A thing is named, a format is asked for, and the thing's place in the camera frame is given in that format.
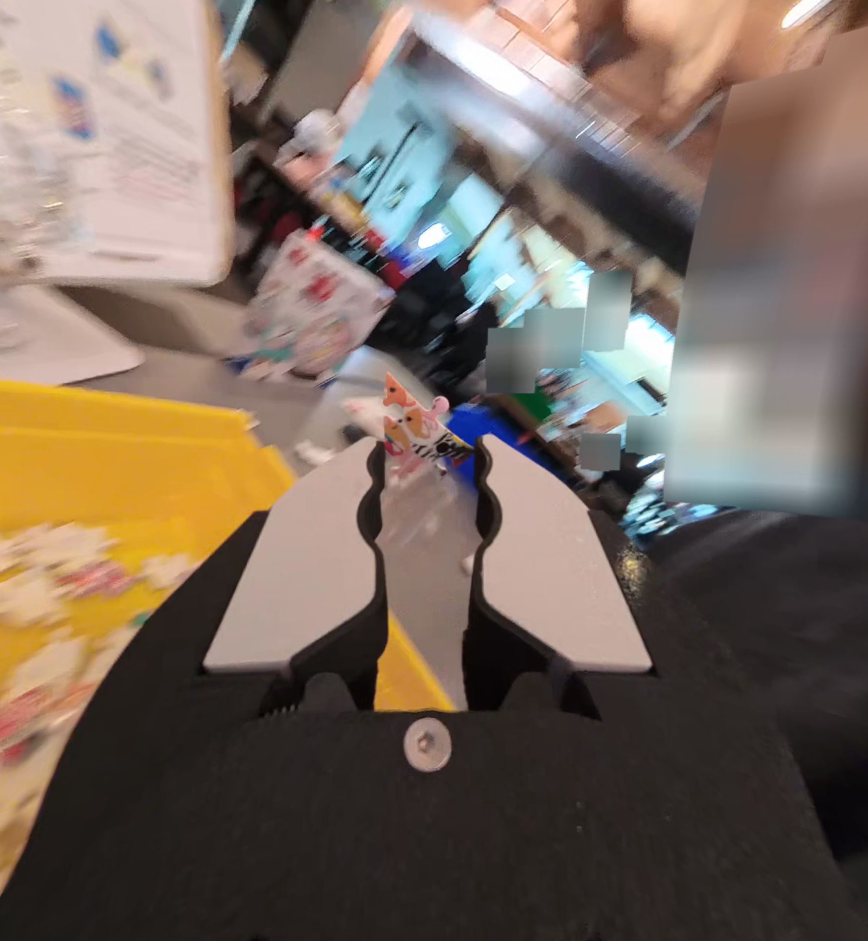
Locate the yellow plastic bin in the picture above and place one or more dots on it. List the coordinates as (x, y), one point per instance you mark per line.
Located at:
(110, 463)

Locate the pile of mixed puzzle pieces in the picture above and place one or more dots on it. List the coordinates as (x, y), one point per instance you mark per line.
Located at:
(44, 603)

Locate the green panel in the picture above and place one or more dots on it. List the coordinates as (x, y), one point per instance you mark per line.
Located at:
(533, 404)

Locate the person's dark clothing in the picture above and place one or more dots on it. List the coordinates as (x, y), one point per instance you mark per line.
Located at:
(809, 625)

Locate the white tablet stand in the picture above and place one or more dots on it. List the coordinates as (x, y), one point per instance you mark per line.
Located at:
(110, 147)

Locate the colourful triangular puzzle piece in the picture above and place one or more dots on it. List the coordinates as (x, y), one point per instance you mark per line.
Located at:
(415, 434)

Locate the colourful puzzle box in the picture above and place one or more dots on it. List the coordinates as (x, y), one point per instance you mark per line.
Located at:
(316, 301)

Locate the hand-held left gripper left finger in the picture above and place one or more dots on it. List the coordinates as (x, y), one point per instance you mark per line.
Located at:
(294, 581)

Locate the blue plastic bin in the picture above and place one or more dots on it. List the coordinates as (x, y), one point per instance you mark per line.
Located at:
(478, 434)

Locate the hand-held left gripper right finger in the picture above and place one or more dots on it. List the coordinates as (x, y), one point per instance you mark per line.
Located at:
(559, 581)

